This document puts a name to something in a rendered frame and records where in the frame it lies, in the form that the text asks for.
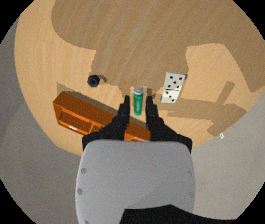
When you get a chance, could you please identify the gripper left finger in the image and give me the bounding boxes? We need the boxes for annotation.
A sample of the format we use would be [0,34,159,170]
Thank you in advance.
[82,95,130,151]

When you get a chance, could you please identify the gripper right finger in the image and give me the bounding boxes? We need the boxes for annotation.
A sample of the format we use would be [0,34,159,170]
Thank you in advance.
[145,96,193,154]

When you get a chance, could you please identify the orange rack of bins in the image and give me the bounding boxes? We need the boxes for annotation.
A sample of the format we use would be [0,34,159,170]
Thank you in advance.
[52,91,150,141]

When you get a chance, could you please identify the white domino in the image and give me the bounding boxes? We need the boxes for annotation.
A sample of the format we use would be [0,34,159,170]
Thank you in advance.
[160,71,185,103]

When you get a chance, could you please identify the green battery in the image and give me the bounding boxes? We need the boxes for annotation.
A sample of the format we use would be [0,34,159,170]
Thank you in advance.
[134,88,144,116]

